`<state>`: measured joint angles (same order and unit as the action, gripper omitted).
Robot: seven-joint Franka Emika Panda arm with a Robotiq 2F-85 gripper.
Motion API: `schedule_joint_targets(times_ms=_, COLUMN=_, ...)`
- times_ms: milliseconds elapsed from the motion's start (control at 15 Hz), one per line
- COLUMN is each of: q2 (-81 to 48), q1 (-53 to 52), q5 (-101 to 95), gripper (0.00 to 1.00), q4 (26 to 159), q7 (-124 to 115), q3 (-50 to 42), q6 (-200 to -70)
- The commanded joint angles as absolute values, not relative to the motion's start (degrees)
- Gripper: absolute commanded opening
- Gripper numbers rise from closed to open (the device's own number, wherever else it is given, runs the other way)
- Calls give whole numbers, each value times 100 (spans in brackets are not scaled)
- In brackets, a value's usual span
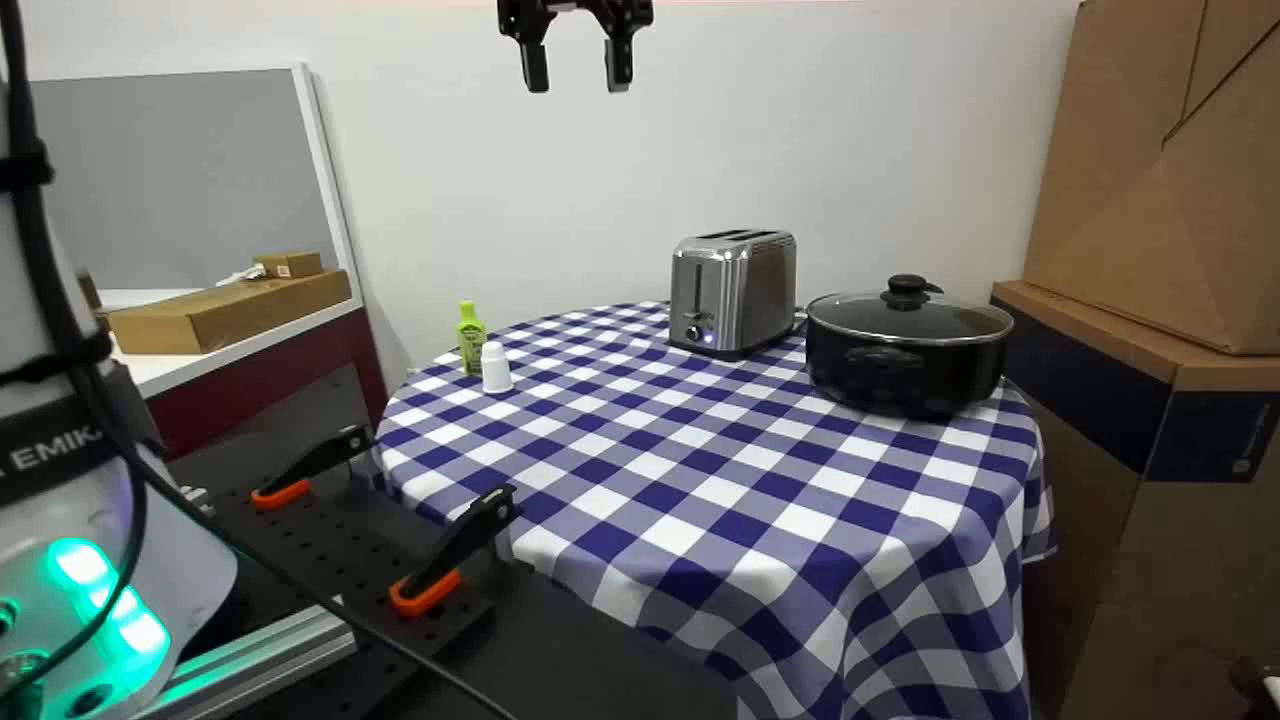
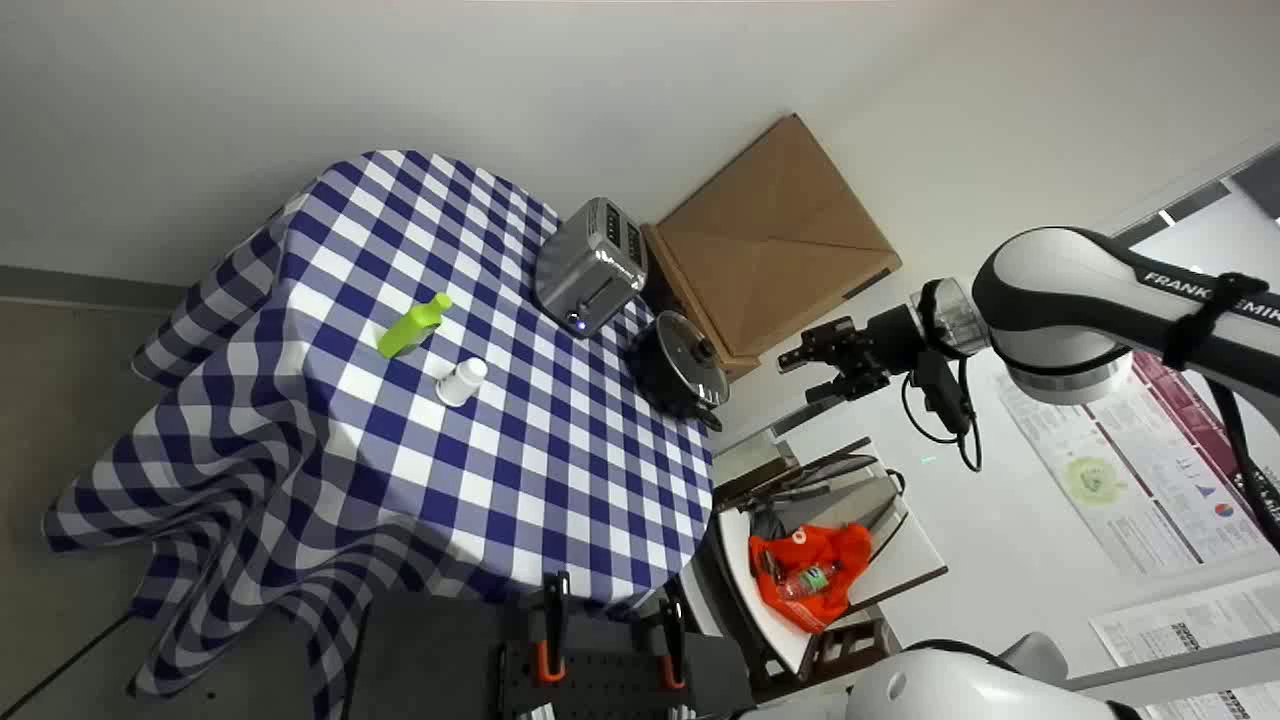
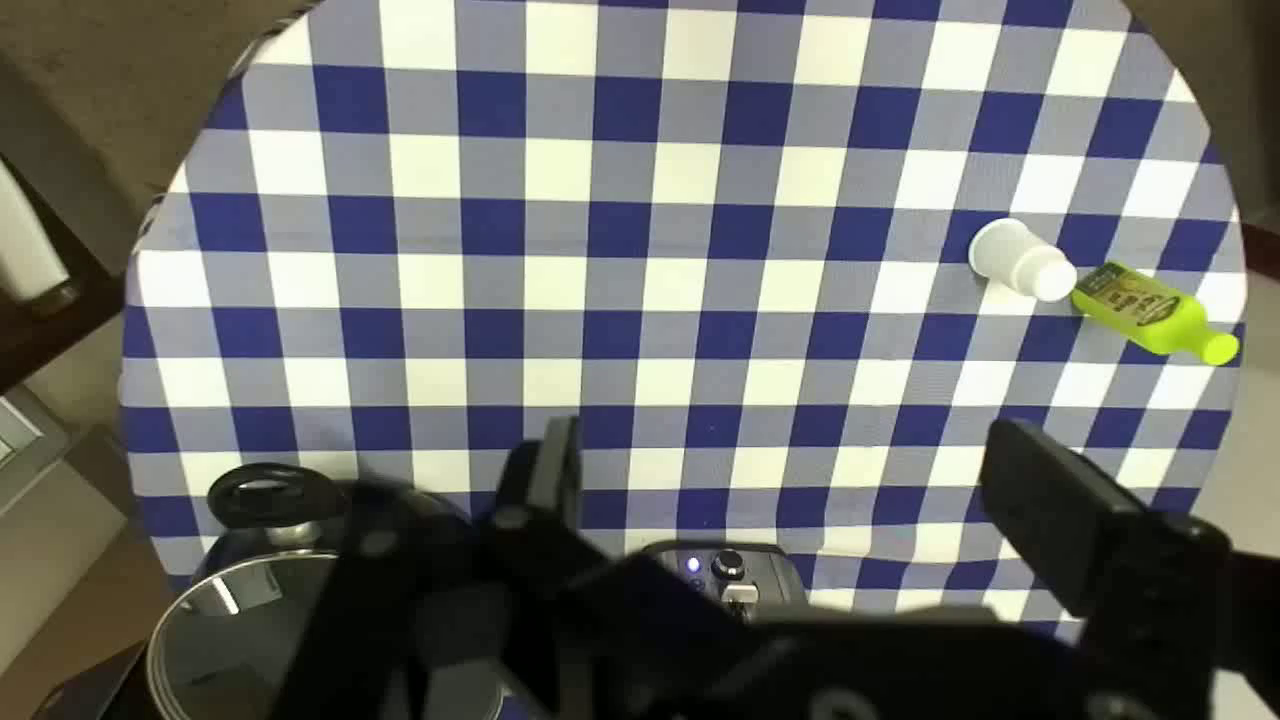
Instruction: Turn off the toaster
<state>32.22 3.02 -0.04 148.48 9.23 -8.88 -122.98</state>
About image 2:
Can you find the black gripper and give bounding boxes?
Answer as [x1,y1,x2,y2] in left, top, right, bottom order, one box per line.
[778,303,938,408]

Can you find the silver toaster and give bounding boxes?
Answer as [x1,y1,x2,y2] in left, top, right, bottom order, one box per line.
[531,196,652,338]

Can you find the glass pot lid black knob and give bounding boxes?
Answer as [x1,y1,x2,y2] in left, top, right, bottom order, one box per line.
[652,308,738,413]

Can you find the large brown cardboard box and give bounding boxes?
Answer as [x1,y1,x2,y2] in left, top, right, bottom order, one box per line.
[652,112,904,366]

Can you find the black cooking pot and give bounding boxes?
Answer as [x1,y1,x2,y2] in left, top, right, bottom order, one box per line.
[623,314,731,435]

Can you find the white tray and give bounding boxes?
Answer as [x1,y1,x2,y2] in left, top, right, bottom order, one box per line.
[706,499,954,676]

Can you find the printed poster with red edge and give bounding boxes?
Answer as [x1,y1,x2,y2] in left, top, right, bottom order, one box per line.
[996,348,1280,579]

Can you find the small white bottle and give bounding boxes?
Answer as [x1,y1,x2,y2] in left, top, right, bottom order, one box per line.
[431,351,491,413]

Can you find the green plastic bottle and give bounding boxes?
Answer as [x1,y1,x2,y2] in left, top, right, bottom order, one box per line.
[378,290,462,358]

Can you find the blue white checkered tablecloth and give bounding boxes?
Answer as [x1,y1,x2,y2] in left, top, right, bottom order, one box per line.
[42,143,719,712]

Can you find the white printed paper sheet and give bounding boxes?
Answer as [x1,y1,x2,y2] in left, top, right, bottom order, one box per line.
[1090,568,1280,720]

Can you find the black perforated mounting board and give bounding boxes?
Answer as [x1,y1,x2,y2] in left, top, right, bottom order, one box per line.
[348,587,758,720]

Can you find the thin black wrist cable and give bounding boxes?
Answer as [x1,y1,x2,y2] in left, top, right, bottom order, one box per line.
[896,338,991,480]

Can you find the black wire dish rack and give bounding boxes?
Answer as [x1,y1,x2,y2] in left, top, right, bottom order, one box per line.
[714,433,913,572]

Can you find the black clamp orange handle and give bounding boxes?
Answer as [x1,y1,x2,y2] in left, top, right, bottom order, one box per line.
[531,572,576,692]
[652,582,696,695]

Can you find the thick black strapped cable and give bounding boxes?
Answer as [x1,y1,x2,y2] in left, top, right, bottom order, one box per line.
[1159,266,1280,553]

